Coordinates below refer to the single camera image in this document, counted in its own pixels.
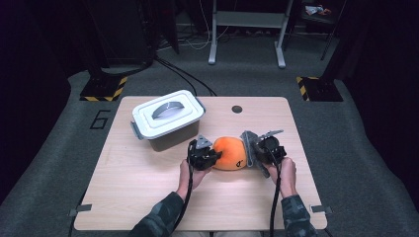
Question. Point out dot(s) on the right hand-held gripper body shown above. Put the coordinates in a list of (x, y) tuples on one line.
[(271, 148)]

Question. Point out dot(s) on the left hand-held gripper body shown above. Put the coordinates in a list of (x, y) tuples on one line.
[(201, 156)]

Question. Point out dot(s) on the orange plush toy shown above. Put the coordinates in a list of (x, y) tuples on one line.
[(230, 153)]

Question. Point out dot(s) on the grey fluffy cloth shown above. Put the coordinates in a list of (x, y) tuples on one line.
[(248, 144)]

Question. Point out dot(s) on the person's left hand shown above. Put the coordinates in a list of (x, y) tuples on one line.
[(186, 179)]

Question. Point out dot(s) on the person's right hand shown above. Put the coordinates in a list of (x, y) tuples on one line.
[(288, 177)]

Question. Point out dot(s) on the dark round table grommet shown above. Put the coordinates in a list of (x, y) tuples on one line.
[(236, 109)]

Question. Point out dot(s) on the black hazard-striped stand base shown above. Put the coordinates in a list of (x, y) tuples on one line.
[(102, 89), (321, 89)]

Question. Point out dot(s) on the grey tape strip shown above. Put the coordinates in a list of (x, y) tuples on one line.
[(80, 209), (321, 209)]

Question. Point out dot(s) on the orange and white small items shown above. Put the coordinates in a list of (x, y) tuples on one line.
[(316, 10)]

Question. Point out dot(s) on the dark cabinet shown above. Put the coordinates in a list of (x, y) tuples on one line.
[(122, 29)]

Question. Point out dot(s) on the white metal desk frame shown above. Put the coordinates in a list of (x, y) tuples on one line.
[(250, 19)]

